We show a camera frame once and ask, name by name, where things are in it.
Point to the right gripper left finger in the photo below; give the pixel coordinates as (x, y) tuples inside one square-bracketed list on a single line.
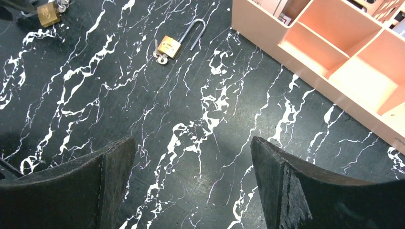
[(83, 193)]

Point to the orange plastic file organizer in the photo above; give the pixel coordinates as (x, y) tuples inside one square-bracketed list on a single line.
[(349, 54)]

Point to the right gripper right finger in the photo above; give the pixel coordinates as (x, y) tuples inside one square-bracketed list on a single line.
[(296, 194)]

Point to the white card boxes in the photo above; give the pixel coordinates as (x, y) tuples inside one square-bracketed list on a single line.
[(278, 8)]

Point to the middle brass long-shackle padlock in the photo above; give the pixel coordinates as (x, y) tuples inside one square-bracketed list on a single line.
[(169, 47)]

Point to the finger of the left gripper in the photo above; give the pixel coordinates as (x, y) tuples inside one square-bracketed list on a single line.
[(26, 7)]

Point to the brass padlock with keys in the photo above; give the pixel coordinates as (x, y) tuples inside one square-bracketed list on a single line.
[(50, 13)]

